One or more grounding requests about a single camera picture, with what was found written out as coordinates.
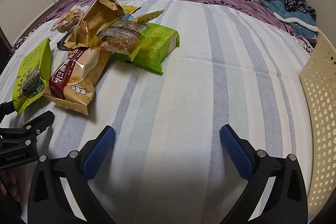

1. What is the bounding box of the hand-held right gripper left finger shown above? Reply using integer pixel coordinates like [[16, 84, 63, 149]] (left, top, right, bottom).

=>
[[28, 125, 117, 224]]

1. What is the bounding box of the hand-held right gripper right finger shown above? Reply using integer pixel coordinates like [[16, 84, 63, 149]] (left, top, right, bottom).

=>
[[220, 124, 308, 224]]

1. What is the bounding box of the teal fleece blanket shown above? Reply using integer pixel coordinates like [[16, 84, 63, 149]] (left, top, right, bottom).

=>
[[257, 0, 319, 39]]

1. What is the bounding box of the cream perforated plastic basket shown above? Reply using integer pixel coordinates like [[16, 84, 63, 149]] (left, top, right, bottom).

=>
[[299, 30, 336, 224]]

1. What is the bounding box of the clear yellow-edged granola packet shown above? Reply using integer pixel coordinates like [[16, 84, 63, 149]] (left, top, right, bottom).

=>
[[97, 20, 151, 62]]

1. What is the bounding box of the large green snack packet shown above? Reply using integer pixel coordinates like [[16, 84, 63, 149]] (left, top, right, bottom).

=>
[[113, 22, 180, 74]]

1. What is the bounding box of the gold foil snack packet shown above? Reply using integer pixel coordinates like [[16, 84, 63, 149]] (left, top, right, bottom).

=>
[[64, 0, 124, 51]]

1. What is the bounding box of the person's left hand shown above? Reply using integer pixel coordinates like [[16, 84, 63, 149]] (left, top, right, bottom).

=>
[[0, 168, 21, 203]]

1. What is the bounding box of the beige maroon rice cracker packet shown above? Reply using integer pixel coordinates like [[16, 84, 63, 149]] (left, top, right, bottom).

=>
[[43, 47, 113, 116]]

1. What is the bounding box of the green seaweed snack packet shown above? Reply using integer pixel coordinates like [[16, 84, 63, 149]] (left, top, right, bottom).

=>
[[13, 38, 52, 116]]

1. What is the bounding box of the striped bed sheet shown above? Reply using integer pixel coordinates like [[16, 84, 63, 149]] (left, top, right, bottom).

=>
[[0, 0, 315, 224]]

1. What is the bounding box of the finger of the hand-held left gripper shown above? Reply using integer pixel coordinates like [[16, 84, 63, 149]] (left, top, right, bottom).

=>
[[0, 111, 55, 147], [0, 101, 14, 122]]

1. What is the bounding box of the small yellow snack packet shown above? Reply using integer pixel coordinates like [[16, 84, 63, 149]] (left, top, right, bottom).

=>
[[122, 5, 141, 15], [134, 9, 165, 23]]

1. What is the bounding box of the leopard print cloth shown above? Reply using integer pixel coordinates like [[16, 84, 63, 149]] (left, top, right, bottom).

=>
[[282, 0, 317, 21]]

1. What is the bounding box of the clear pastry packet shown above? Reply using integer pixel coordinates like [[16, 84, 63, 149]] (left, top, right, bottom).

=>
[[51, 7, 87, 33]]

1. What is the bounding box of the blue striped cracker packet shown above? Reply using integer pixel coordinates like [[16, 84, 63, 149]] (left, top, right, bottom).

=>
[[56, 31, 78, 51]]

